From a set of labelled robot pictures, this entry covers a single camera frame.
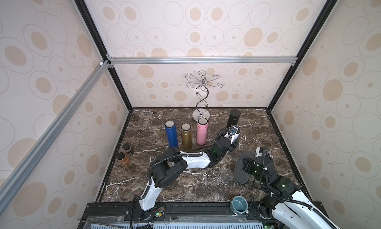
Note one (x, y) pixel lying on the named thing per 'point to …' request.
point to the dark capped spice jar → (127, 147)
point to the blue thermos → (171, 133)
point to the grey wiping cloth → (240, 174)
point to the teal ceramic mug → (239, 205)
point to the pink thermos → (202, 130)
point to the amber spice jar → (125, 160)
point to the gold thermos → (186, 136)
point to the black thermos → (233, 118)
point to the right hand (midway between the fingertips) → (248, 160)
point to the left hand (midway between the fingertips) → (239, 134)
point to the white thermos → (233, 133)
